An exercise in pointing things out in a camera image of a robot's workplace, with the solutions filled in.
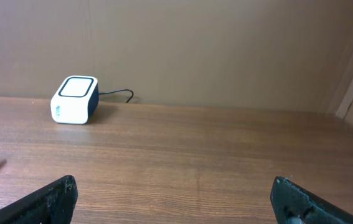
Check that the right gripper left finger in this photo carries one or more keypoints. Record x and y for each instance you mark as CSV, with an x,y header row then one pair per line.
x,y
52,204

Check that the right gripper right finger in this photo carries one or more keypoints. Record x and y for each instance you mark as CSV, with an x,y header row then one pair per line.
x,y
294,204

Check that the white barcode scanner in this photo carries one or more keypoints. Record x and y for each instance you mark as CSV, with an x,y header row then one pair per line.
x,y
75,101

